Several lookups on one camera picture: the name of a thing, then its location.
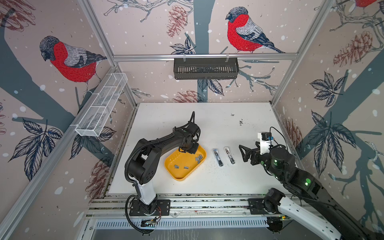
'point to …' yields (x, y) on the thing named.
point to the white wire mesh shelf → (101, 104)
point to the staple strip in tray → (198, 158)
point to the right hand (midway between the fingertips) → (245, 146)
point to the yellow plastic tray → (178, 165)
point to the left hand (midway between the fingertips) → (193, 150)
